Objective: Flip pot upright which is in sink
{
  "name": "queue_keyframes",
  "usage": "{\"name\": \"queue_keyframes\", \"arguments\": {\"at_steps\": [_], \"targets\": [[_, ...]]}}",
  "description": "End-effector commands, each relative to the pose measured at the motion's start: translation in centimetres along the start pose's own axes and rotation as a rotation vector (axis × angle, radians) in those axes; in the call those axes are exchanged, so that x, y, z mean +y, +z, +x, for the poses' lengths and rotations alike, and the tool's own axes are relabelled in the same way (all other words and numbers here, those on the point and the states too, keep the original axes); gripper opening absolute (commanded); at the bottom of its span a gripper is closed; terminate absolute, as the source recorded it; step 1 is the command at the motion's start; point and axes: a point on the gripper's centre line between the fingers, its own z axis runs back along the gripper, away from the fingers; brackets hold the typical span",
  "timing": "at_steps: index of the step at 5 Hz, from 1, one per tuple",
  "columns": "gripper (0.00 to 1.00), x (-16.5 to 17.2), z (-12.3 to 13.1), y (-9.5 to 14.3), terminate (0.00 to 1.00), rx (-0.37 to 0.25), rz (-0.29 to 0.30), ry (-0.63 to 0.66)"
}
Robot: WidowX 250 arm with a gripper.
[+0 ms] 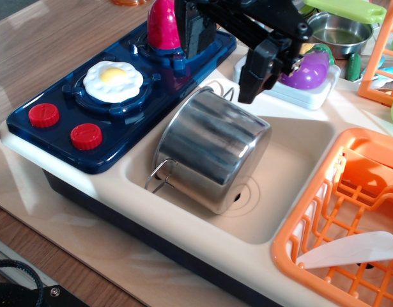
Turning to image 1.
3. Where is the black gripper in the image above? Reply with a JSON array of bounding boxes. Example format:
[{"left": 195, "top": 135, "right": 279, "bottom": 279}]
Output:
[{"left": 238, "top": 36, "right": 305, "bottom": 104}]

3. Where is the stainless steel pot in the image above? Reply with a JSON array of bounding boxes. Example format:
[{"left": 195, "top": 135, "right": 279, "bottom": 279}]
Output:
[{"left": 147, "top": 86, "right": 272, "bottom": 214}]

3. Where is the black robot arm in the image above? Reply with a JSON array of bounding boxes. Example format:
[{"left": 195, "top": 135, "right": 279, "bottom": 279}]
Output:
[{"left": 174, "top": 1, "right": 313, "bottom": 104}]

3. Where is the cream toy sink unit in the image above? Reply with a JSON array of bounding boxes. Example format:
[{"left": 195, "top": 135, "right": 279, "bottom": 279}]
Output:
[{"left": 2, "top": 80, "right": 393, "bottom": 306}]

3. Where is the purple toy eggplant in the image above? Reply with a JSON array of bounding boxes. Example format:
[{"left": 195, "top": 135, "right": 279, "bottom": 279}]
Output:
[{"left": 279, "top": 51, "right": 330, "bottom": 90}]

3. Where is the white faucet base tray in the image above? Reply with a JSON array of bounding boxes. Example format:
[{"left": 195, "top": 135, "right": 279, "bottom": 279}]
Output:
[{"left": 232, "top": 53, "right": 341, "bottom": 111}]

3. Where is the green toy cucumber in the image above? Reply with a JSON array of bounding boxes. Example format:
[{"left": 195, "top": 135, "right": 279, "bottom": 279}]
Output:
[{"left": 345, "top": 54, "right": 362, "bottom": 82}]

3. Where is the small steel bowl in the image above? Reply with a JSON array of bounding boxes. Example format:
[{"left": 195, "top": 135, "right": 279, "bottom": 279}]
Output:
[{"left": 307, "top": 12, "right": 374, "bottom": 59}]

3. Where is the magenta toy pepper shaker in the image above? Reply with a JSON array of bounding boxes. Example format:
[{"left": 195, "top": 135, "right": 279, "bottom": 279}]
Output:
[{"left": 147, "top": 0, "right": 181, "bottom": 51}]

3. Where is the green plastic cutting board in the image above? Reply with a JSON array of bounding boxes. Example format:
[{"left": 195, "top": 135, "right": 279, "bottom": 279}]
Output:
[{"left": 304, "top": 0, "right": 387, "bottom": 24}]

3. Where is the white toy fried egg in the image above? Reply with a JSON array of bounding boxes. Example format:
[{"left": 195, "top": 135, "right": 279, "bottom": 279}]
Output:
[{"left": 83, "top": 61, "right": 144, "bottom": 103}]

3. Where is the orange dish drying rack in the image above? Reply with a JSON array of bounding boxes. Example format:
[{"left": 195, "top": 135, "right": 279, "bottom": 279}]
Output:
[{"left": 272, "top": 128, "right": 393, "bottom": 306}]

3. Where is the red stove knob right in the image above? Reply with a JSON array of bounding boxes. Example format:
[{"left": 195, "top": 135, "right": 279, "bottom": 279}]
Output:
[{"left": 70, "top": 123, "right": 103, "bottom": 150}]

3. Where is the red stove knob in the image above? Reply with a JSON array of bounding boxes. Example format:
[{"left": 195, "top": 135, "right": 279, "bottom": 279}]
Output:
[
  {"left": 28, "top": 103, "right": 60, "bottom": 128},
  {"left": 70, "top": 123, "right": 103, "bottom": 150}
]

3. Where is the blue toy stove top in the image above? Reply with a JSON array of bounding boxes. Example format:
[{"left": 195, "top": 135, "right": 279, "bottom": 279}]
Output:
[{"left": 6, "top": 24, "right": 236, "bottom": 174}]

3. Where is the white plastic spatula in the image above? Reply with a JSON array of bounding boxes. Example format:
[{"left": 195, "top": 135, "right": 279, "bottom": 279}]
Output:
[{"left": 296, "top": 231, "right": 393, "bottom": 269}]

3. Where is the red stove knob left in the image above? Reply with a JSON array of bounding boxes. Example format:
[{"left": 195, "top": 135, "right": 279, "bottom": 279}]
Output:
[{"left": 28, "top": 103, "right": 60, "bottom": 128}]

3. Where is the orange wire rack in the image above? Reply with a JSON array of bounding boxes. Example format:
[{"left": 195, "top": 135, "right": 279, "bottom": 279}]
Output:
[{"left": 357, "top": 0, "right": 393, "bottom": 107}]

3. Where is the black metal bracket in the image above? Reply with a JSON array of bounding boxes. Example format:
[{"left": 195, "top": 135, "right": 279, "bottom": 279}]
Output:
[{"left": 42, "top": 285, "right": 88, "bottom": 307}]

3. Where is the black cable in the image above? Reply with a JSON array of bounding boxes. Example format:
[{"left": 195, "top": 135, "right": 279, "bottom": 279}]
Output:
[{"left": 0, "top": 259, "right": 45, "bottom": 307}]

